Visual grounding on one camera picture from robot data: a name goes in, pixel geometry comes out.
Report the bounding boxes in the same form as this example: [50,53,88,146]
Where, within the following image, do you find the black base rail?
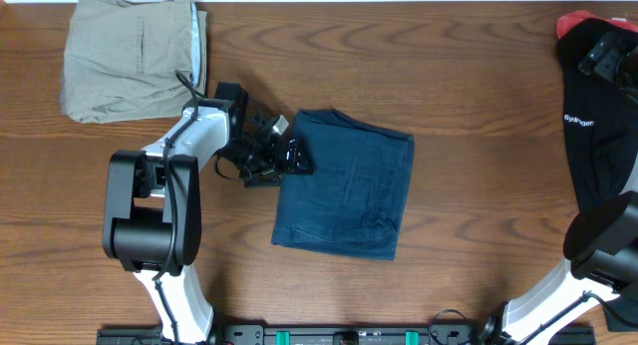
[96,324,596,345]

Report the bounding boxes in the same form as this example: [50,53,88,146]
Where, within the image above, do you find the red garment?
[556,10,637,39]

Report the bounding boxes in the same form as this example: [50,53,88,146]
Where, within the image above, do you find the folded khaki trousers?
[60,0,207,124]

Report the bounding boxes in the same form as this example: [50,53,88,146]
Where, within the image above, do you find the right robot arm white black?
[477,20,637,344]

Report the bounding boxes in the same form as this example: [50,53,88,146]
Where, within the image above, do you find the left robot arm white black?
[96,83,313,344]

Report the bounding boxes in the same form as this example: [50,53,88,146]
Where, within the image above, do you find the black Sydrogen shirt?
[555,17,638,214]

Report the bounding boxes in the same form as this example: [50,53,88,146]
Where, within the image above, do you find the dark blue trousers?
[271,110,415,261]

